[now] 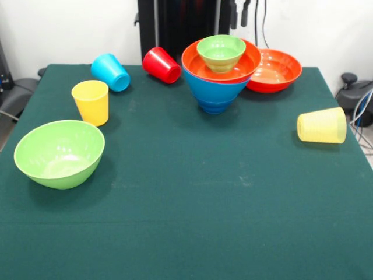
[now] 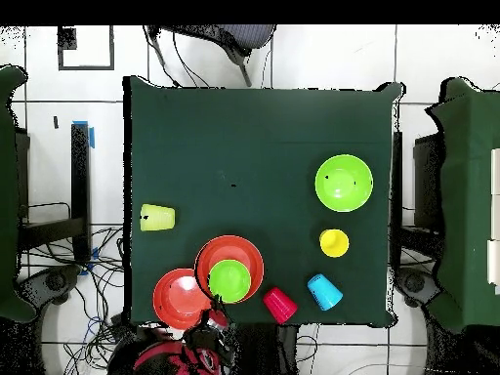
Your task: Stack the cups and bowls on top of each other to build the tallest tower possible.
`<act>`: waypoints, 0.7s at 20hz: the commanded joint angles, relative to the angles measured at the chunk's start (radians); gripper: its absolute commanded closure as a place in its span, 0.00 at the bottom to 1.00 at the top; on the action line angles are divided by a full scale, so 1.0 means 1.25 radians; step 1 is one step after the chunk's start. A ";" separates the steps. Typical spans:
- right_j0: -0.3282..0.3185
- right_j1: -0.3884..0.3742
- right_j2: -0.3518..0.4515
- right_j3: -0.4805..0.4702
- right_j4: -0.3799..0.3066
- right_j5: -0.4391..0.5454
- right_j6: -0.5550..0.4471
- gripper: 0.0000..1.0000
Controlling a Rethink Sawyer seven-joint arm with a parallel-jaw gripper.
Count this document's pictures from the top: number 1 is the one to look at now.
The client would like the black chair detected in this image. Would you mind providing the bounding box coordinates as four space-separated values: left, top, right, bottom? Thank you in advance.
0 67 47 122

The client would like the light blue cup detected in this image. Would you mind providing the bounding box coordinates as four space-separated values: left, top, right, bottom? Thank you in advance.
90 52 131 93

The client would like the black chair base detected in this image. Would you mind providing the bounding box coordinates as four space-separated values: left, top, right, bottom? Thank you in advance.
335 72 373 128

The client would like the dark green tablecloth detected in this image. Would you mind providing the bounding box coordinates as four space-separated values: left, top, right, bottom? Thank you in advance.
0 63 373 280

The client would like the small green bowl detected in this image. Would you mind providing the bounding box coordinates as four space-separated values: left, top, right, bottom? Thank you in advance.
196 34 247 74

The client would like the black wall cable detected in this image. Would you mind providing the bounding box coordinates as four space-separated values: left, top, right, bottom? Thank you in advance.
251 0 270 50

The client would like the floor cable bundle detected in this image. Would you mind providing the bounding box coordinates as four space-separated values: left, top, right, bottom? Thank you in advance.
349 87 373 154

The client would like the red cup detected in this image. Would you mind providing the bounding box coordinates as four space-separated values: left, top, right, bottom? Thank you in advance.
142 46 182 85

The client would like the opaque yellow cup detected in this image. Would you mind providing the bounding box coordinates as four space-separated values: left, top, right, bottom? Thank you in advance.
71 80 110 128

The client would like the orange bowl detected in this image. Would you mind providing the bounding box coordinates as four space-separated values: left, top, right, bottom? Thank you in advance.
181 38 262 85
246 48 302 94

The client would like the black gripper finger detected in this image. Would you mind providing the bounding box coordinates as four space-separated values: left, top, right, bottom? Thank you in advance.
241 0 251 28
230 0 238 30

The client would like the large light blue bowl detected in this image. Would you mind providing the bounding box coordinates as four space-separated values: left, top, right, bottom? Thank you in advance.
182 69 251 105

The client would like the translucent yellow cup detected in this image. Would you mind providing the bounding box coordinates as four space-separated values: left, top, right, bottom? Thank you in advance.
296 107 347 145

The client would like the small dark blue bowl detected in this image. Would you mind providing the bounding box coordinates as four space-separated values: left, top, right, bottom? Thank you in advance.
199 97 234 115

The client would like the large green bowl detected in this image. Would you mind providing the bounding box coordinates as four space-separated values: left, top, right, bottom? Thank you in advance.
13 120 105 190

